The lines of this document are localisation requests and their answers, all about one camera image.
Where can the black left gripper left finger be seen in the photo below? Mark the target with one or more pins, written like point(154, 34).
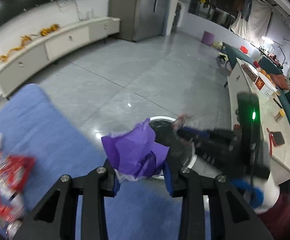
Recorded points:
point(54, 217)

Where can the finger of the black right gripper seen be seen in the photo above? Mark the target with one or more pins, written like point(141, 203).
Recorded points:
point(193, 135)

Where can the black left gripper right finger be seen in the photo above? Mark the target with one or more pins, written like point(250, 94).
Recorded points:
point(230, 215)

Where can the purple plastic bag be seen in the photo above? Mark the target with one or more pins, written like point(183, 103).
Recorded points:
point(135, 153)

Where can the red white snack bag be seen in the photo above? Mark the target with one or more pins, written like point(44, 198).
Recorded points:
point(14, 172)

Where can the white round trash bin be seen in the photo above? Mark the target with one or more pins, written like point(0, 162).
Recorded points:
point(180, 153)

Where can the black wallet on table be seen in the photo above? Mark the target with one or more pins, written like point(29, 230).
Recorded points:
point(278, 139)

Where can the red white gift box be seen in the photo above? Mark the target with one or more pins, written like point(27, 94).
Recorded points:
point(259, 80)

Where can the purple round stool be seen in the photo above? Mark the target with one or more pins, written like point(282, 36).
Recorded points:
point(207, 38)

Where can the blue fluffy rug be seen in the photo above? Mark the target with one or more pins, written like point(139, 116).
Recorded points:
point(31, 125)

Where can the grey refrigerator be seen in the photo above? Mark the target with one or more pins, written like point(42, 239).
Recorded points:
point(140, 19)

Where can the white TV cabinet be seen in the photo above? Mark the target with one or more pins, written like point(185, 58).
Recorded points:
point(43, 51)

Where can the golden dragon ornament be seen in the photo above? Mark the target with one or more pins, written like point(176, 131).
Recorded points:
point(26, 39)

